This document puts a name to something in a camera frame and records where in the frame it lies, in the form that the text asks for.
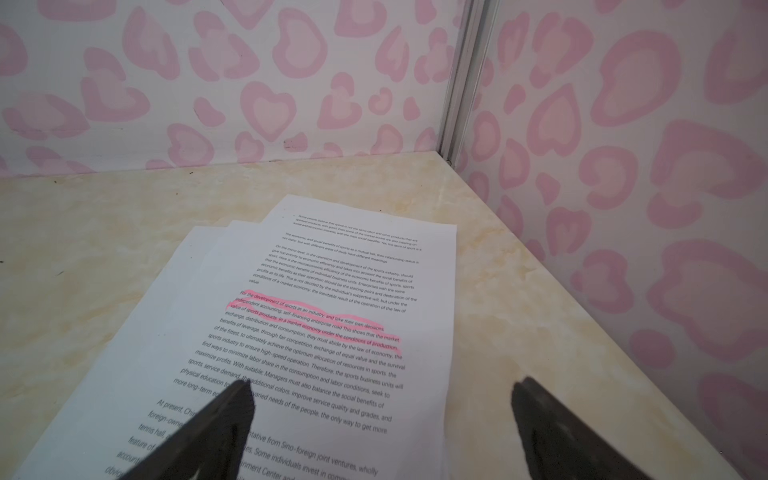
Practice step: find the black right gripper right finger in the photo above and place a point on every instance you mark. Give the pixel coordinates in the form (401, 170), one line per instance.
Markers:
(558, 444)

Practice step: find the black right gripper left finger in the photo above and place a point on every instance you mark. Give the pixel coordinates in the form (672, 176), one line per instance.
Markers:
(209, 446)

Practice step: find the middle white paper sheet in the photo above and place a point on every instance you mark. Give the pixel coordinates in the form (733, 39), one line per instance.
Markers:
(181, 369)

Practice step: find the white paper sheet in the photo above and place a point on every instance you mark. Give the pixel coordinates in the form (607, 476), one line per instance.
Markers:
(181, 369)
(133, 334)

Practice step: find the top printed paper sheet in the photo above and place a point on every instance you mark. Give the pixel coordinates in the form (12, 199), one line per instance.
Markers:
(345, 332)

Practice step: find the bottom white paper sheet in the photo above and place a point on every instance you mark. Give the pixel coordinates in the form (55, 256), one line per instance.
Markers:
(133, 334)

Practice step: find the aluminium corner post right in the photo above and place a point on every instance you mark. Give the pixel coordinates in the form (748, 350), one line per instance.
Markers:
(477, 21)

